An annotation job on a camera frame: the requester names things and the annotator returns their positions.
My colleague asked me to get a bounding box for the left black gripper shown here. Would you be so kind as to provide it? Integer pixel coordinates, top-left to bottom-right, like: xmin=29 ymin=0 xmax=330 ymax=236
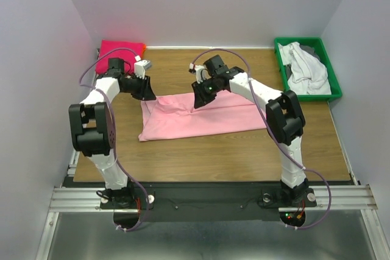
xmin=122 ymin=73 xmax=157 ymax=102

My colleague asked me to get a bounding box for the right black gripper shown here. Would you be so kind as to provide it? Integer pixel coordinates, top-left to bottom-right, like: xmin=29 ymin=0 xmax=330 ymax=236
xmin=191 ymin=77 xmax=221 ymax=109

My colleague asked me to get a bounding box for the light pink t shirt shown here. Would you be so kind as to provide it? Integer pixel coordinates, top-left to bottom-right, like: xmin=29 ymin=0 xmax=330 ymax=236
xmin=138 ymin=91 xmax=266 ymax=142

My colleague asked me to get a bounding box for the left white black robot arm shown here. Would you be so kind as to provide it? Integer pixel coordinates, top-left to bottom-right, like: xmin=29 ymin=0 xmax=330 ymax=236
xmin=68 ymin=56 xmax=156 ymax=209

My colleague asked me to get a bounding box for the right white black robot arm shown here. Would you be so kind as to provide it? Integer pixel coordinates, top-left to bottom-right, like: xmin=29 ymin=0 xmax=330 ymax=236
xmin=189 ymin=55 xmax=308 ymax=205

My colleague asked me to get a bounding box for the folded magenta t shirt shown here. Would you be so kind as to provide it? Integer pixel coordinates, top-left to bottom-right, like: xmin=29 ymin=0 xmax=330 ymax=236
xmin=95 ymin=40 xmax=143 ymax=74

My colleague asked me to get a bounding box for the folded orange t shirt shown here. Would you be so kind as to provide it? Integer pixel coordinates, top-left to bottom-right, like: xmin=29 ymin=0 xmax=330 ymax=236
xmin=142 ymin=43 xmax=147 ymax=56

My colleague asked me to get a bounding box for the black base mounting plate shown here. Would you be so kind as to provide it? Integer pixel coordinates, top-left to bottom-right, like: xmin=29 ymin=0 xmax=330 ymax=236
xmin=97 ymin=181 xmax=317 ymax=225

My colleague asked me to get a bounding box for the white crumpled t shirt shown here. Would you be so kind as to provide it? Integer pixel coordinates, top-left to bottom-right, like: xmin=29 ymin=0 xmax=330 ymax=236
xmin=277 ymin=42 xmax=332 ymax=96

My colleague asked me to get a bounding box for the grey garment in bin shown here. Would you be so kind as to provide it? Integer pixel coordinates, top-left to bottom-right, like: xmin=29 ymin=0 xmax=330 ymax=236
xmin=300 ymin=44 xmax=321 ymax=61

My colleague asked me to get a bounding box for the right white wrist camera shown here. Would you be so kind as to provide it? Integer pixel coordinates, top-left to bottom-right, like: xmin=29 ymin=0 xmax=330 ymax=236
xmin=189 ymin=63 xmax=208 ymax=83

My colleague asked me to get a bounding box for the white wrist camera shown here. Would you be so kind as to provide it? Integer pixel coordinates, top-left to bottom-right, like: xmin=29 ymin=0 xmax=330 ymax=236
xmin=133 ymin=55 xmax=152 ymax=79
xmin=189 ymin=63 xmax=208 ymax=83

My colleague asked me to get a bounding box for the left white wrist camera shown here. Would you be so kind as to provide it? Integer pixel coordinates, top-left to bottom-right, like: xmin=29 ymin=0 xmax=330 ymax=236
xmin=133 ymin=55 xmax=152 ymax=79

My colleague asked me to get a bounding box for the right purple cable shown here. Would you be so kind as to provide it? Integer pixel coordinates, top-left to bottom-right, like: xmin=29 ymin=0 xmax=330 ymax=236
xmin=190 ymin=48 xmax=332 ymax=231

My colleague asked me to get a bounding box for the aluminium extrusion rail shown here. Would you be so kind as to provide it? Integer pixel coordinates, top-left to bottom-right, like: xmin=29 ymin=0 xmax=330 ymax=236
xmin=49 ymin=185 xmax=378 ymax=213

